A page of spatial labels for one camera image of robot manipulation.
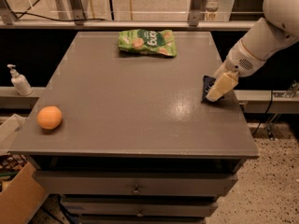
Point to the dark blue snack bar wrapper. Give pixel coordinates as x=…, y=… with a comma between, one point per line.
x=208, y=82

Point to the green snack chip bag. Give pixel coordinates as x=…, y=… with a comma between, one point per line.
x=148, y=42

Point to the brown cardboard box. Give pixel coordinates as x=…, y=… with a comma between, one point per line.
x=22, y=197

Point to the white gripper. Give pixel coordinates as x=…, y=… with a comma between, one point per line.
x=239, y=62

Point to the orange round fruit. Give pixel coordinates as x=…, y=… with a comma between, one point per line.
x=49, y=117

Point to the grey drawer cabinet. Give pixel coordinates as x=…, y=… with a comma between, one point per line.
x=138, y=189

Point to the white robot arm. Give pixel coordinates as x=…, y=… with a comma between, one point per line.
x=276, y=30

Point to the white pump lotion bottle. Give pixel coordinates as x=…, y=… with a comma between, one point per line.
x=19, y=81

